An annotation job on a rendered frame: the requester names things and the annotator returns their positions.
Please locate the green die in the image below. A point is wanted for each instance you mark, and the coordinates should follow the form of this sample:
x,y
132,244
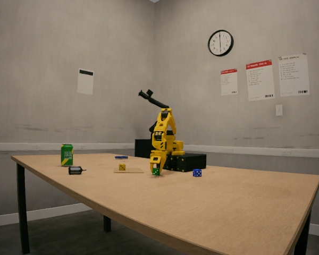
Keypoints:
x,y
156,171

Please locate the blue die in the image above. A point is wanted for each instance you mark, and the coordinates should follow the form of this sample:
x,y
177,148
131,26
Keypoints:
x,y
197,172

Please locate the green soda can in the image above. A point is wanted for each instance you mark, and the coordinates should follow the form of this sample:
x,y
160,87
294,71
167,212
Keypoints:
x,y
66,155

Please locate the yellow die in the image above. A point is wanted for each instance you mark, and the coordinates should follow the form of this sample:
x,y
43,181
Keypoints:
x,y
122,167

